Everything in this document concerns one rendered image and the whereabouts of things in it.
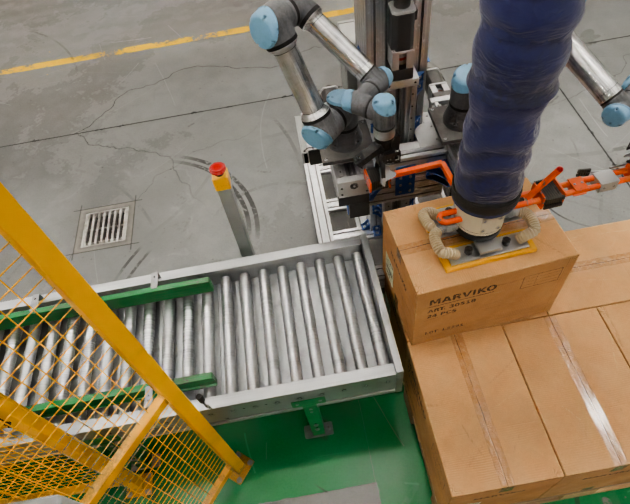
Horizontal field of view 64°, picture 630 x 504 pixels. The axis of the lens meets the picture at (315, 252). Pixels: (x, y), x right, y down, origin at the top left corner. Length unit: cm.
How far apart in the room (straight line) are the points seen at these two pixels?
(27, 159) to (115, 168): 77
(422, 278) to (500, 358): 53
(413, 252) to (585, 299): 84
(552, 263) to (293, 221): 177
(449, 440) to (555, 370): 51
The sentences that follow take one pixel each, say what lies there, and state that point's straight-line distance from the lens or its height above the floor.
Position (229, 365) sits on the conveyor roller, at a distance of 219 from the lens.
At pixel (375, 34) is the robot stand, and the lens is 208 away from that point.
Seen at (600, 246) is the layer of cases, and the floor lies 54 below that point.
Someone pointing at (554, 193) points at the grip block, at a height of 109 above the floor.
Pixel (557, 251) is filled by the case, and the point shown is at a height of 95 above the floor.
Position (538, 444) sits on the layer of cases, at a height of 54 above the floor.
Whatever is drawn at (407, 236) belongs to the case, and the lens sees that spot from 194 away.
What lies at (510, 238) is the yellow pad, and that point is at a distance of 196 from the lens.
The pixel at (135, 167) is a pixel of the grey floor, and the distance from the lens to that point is 399.
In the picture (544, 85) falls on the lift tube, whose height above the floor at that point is 166.
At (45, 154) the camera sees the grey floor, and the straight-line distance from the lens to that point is 449.
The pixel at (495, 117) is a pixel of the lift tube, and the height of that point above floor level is 155.
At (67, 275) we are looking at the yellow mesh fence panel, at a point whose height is 167.
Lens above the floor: 248
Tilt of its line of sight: 53 degrees down
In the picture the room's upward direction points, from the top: 10 degrees counter-clockwise
